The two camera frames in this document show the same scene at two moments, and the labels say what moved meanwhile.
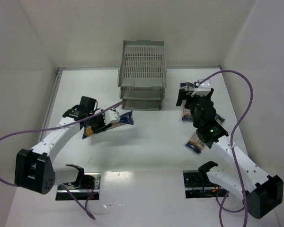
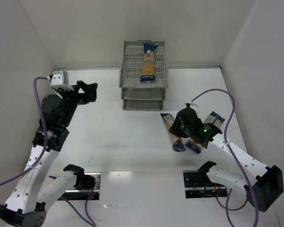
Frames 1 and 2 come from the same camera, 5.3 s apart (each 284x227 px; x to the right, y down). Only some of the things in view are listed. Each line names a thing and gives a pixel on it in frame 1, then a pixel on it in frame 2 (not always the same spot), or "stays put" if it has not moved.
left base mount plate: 87,187 stays put
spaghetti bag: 195,144 stays put
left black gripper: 100,121 → 80,95
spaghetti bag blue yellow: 126,119 → 148,75
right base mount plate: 198,185 stays put
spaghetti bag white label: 219,119 stays put
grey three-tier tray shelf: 142,76 stays put
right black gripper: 186,95 → 180,125
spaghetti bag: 186,114 → 178,144
